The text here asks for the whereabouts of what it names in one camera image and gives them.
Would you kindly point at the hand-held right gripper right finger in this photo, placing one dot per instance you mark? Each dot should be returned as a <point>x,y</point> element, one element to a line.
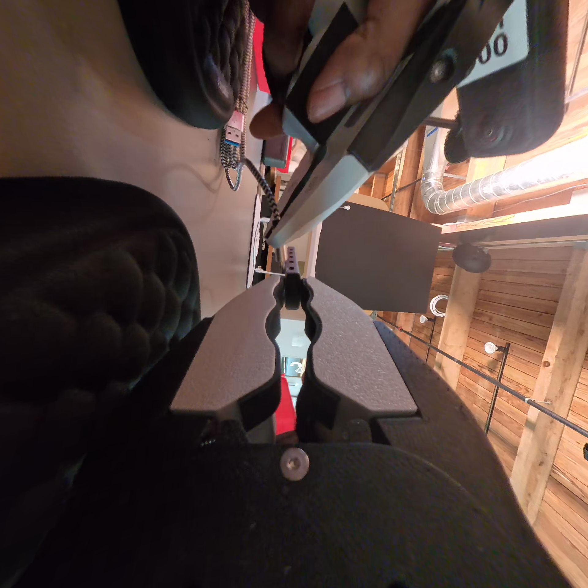
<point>358,363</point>

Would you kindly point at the person's left hand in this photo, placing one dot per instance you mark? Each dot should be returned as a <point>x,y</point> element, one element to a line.
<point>363,69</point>

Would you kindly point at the grey and red box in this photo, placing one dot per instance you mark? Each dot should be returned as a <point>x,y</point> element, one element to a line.
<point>275,151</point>

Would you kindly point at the silver duct pipe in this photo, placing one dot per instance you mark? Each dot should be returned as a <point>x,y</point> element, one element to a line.
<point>505,183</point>

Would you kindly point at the thin black usb device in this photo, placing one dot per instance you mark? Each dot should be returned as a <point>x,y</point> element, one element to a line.
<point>292,294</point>

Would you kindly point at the black rail pipe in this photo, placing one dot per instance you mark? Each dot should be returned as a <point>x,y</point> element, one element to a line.
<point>482,375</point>

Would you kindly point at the black round lamp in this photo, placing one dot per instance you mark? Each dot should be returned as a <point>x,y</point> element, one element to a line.
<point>471,257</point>

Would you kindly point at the dark grey panel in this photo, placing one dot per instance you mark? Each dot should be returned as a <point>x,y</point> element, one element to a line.
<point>376,257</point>

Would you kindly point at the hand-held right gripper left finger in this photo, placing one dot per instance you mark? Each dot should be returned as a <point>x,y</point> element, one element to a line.
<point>225,358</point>

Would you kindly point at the wooden post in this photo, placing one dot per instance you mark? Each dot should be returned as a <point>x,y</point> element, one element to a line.
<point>459,321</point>
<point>546,390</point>

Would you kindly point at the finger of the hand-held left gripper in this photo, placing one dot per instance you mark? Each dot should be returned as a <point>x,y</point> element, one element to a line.
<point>326,188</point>
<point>296,186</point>

